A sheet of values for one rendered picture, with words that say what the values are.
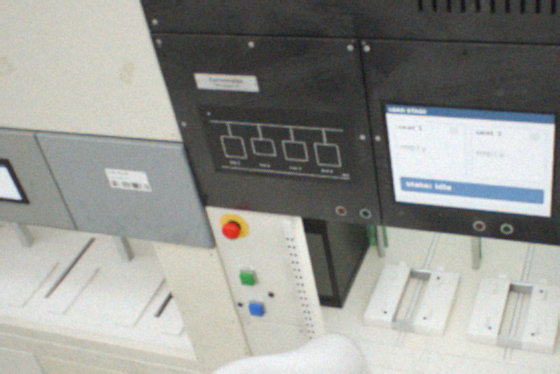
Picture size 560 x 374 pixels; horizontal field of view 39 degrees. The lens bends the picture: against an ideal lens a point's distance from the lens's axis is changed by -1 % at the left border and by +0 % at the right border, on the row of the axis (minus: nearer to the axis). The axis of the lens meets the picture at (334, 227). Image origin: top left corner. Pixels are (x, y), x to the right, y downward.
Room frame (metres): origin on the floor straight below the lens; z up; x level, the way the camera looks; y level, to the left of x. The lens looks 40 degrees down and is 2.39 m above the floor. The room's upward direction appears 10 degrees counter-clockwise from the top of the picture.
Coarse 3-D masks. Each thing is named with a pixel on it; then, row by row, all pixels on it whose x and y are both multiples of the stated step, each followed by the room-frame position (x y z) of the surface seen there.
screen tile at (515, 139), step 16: (480, 128) 1.08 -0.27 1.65; (496, 128) 1.07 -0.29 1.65; (512, 128) 1.06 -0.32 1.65; (528, 128) 1.05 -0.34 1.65; (480, 144) 1.08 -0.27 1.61; (496, 144) 1.07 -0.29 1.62; (512, 144) 1.06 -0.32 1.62; (528, 144) 1.05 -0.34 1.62; (544, 144) 1.04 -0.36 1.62; (480, 160) 1.08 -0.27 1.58; (496, 160) 1.07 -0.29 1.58; (528, 160) 1.05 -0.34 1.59; (544, 160) 1.04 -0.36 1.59; (480, 176) 1.08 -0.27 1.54; (496, 176) 1.07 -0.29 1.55; (512, 176) 1.06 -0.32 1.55; (528, 176) 1.05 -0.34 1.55; (544, 176) 1.04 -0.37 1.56
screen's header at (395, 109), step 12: (396, 108) 1.14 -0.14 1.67; (408, 108) 1.13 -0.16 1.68; (420, 108) 1.13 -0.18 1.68; (432, 108) 1.12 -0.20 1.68; (444, 108) 1.11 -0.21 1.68; (492, 120) 1.07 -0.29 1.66; (504, 120) 1.07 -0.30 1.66; (516, 120) 1.06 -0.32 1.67; (528, 120) 1.05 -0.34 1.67; (540, 120) 1.04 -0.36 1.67; (552, 120) 1.03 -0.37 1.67
